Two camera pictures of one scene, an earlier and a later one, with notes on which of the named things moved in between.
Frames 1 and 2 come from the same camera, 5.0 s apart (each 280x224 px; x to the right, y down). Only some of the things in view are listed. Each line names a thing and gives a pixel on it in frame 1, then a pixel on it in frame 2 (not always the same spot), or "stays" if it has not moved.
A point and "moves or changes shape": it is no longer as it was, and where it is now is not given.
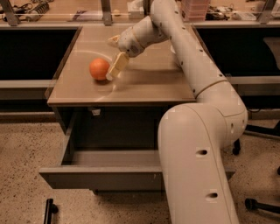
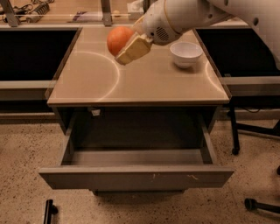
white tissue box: x=136 y=9 stays
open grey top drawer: x=116 y=151 stays
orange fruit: x=99 y=68 moves or changes shape
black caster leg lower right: x=251 y=204 stays
